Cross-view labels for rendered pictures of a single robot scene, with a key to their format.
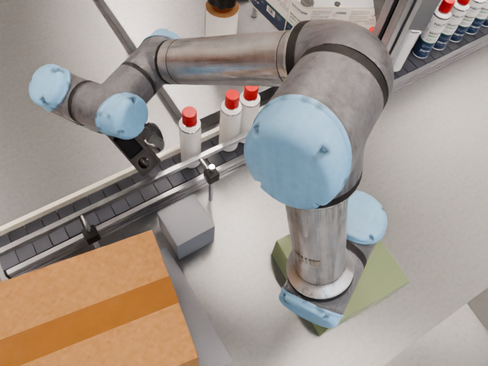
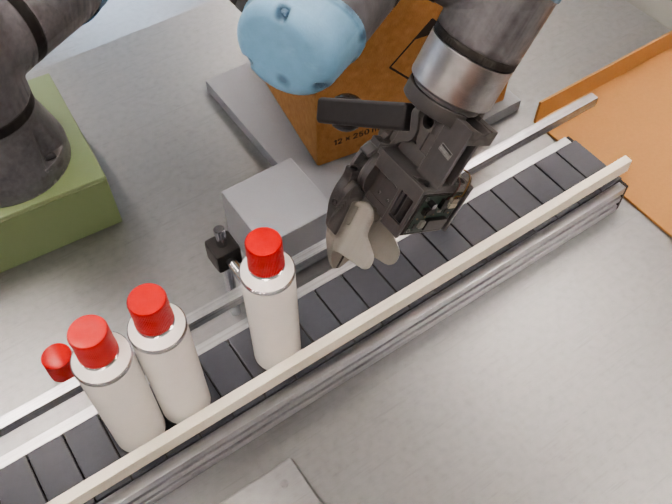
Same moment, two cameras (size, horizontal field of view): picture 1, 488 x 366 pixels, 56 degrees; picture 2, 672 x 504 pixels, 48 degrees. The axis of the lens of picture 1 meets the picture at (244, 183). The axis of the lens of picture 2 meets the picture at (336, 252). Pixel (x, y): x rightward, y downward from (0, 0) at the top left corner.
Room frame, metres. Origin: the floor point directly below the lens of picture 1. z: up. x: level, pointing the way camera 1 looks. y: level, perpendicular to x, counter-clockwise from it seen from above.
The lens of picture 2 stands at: (1.00, 0.25, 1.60)
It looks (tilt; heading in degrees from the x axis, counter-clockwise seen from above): 54 degrees down; 186
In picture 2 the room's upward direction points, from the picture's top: straight up
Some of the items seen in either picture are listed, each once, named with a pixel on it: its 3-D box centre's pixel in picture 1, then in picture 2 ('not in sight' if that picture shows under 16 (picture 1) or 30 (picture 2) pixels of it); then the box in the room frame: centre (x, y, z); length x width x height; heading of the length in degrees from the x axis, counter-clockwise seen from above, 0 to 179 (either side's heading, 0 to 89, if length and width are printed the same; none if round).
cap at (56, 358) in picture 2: not in sight; (60, 362); (0.64, -0.10, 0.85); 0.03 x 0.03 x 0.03
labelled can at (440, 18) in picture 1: (433, 28); not in sight; (1.15, -0.48, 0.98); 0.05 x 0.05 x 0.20
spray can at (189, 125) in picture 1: (190, 138); (271, 303); (0.62, 0.14, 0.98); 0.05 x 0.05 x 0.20
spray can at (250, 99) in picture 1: (247, 112); (117, 387); (0.72, 0.02, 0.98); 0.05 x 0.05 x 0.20
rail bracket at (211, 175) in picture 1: (206, 177); (239, 286); (0.56, 0.09, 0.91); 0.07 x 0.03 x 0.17; 40
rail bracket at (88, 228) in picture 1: (91, 234); not in sight; (0.37, 0.32, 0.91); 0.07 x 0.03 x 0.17; 40
